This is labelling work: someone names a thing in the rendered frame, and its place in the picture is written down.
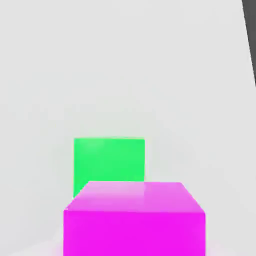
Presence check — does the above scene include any small magenta cube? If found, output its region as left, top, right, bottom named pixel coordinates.
left=63, top=180, right=206, bottom=256

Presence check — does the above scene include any small green cube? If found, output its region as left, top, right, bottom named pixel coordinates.
left=73, top=137, right=146, bottom=199

